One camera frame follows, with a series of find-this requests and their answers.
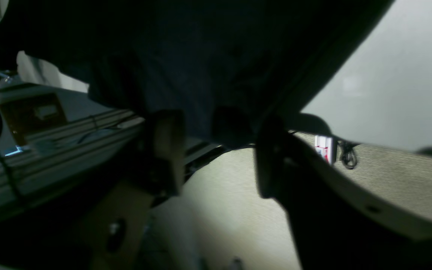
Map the red white box on floor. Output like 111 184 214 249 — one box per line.
314 135 338 166

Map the black t-shirt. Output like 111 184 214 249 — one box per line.
0 0 394 147

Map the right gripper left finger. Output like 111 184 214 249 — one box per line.
70 110 185 270

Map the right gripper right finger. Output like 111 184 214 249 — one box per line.
255 117 432 270

